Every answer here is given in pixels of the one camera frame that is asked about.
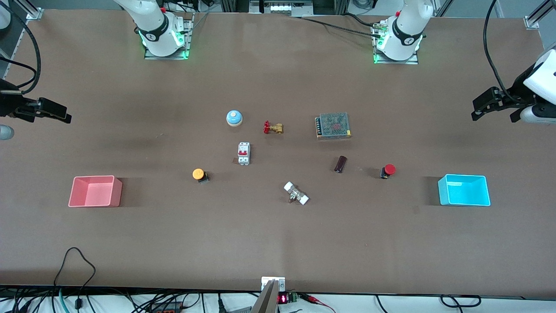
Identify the cyan plastic box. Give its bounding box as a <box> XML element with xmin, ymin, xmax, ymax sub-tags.
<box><xmin>438</xmin><ymin>174</ymin><xmax>491</xmax><ymax>206</ymax></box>

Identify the pink plastic box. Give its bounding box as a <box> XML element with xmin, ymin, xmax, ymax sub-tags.
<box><xmin>68</xmin><ymin>176</ymin><xmax>122</xmax><ymax>208</ymax></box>

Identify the metal mesh power supply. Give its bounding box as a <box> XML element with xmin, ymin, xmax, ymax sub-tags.
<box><xmin>315</xmin><ymin>113</ymin><xmax>352</xmax><ymax>140</ymax></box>

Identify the white circuit breaker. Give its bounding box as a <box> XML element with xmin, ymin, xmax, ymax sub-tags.
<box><xmin>237</xmin><ymin>142</ymin><xmax>252</xmax><ymax>166</ymax></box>

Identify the white metal pipe fitting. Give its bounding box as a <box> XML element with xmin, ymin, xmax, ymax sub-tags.
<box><xmin>284</xmin><ymin>182</ymin><xmax>310</xmax><ymax>206</ymax></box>

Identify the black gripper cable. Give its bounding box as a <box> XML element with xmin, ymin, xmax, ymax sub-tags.
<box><xmin>0</xmin><ymin>0</ymin><xmax>42</xmax><ymax>94</ymax></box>
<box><xmin>483</xmin><ymin>0</ymin><xmax>524</xmax><ymax>104</ymax></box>

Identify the aluminium frame profile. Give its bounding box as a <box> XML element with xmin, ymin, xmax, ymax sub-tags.
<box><xmin>25</xmin><ymin>0</ymin><xmax>45</xmax><ymax>20</ymax></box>
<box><xmin>523</xmin><ymin>0</ymin><xmax>556</xmax><ymax>30</ymax></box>

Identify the black cable loop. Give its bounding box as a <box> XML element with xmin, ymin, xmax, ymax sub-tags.
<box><xmin>53</xmin><ymin>247</ymin><xmax>96</xmax><ymax>310</ymax></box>

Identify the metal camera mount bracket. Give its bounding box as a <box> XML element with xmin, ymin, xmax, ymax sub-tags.
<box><xmin>251</xmin><ymin>276</ymin><xmax>286</xmax><ymax>313</ymax></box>

